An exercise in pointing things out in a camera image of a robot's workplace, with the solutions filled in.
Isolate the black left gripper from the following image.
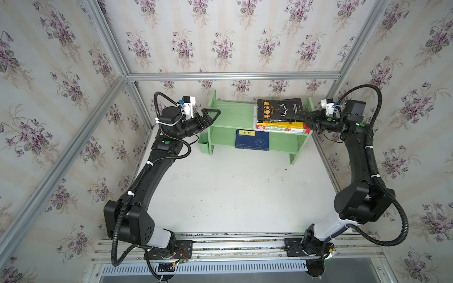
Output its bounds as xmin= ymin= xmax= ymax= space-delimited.
xmin=173 ymin=109 xmax=219 ymax=142

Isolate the green red nature book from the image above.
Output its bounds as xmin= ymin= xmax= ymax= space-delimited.
xmin=254 ymin=106 xmax=311 ymax=134

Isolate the yellow book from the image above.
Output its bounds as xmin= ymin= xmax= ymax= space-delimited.
xmin=256 ymin=122 xmax=307 ymax=132

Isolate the dark blue book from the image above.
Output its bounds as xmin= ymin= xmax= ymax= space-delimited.
xmin=234 ymin=129 xmax=270 ymax=151

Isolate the black book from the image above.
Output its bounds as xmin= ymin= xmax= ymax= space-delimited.
xmin=257 ymin=98 xmax=303 ymax=123

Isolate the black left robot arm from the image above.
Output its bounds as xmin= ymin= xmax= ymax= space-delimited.
xmin=103 ymin=106 xmax=221 ymax=266

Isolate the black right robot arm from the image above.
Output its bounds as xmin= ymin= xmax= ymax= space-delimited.
xmin=284 ymin=100 xmax=408 ymax=259

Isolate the green wooden bookshelf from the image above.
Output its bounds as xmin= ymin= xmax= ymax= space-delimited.
xmin=198 ymin=89 xmax=312 ymax=165

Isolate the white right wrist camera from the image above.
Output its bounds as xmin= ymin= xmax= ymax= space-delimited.
xmin=321 ymin=99 xmax=341 ymax=118

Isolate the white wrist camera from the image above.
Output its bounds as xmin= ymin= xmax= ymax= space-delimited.
xmin=177 ymin=96 xmax=196 ymax=120
xmin=321 ymin=99 xmax=341 ymax=118

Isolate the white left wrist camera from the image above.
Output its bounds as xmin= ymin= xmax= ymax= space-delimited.
xmin=177 ymin=96 xmax=196 ymax=120

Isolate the aluminium frame top bar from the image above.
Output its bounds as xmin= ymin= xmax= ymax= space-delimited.
xmin=126 ymin=71 xmax=340 ymax=81

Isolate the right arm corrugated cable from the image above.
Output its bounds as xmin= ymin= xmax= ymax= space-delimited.
xmin=334 ymin=84 xmax=409 ymax=247

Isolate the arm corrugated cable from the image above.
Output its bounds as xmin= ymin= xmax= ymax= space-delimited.
xmin=110 ymin=91 xmax=193 ymax=266
xmin=334 ymin=84 xmax=409 ymax=247

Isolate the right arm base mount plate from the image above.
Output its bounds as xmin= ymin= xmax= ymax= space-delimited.
xmin=284 ymin=238 xmax=307 ymax=257

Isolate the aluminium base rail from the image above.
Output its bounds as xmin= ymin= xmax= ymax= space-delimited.
xmin=90 ymin=231 xmax=385 ymax=264

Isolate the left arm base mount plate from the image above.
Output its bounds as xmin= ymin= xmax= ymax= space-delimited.
xmin=168 ymin=240 xmax=193 ymax=260

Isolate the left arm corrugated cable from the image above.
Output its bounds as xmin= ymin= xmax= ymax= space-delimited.
xmin=110 ymin=91 xmax=193 ymax=266

